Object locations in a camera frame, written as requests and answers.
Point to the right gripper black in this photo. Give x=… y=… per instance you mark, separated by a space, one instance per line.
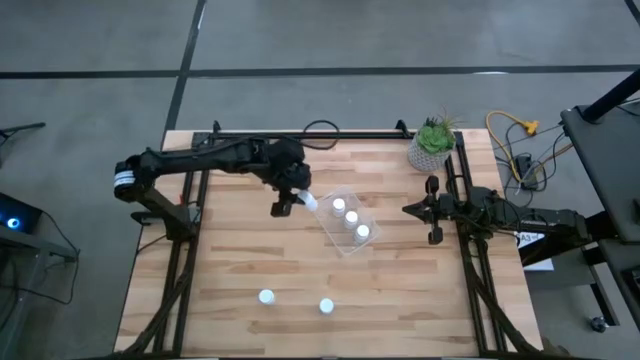
x=440 y=210

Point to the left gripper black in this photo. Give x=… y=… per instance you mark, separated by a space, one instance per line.
x=282 y=207

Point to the white plastic pill bottle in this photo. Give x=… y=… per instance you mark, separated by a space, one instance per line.
x=339 y=206
x=311 y=201
x=267 y=296
x=351 y=219
x=326 y=305
x=361 y=233

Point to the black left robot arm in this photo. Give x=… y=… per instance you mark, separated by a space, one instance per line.
x=210 y=157

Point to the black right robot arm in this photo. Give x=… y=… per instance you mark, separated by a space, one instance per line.
x=540 y=220

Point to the clear plastic basket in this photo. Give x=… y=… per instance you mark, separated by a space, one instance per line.
x=335 y=227

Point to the succulent in white patterned pot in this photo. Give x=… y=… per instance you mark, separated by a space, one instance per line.
x=435 y=140

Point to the black power strip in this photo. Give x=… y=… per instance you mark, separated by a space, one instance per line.
x=525 y=167

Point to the white paper sheet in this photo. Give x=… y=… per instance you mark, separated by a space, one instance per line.
x=542 y=264

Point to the dark grey side table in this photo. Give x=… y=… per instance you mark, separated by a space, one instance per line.
x=610 y=165

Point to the black caster wheel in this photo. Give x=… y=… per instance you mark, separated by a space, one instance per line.
x=597 y=324

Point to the black pole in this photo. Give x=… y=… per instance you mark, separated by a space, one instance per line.
x=612 y=97

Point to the grey metal cart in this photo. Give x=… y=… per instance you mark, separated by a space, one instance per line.
x=30 y=250

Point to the black tripod leg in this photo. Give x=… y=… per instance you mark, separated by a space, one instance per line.
x=22 y=128

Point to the black device with blue light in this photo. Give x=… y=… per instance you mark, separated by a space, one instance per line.
x=12 y=217

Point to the black frame corner bracket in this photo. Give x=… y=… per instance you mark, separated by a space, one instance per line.
x=216 y=127
x=401 y=126

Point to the black aluminium table frame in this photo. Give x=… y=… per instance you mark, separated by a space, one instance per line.
x=360 y=135

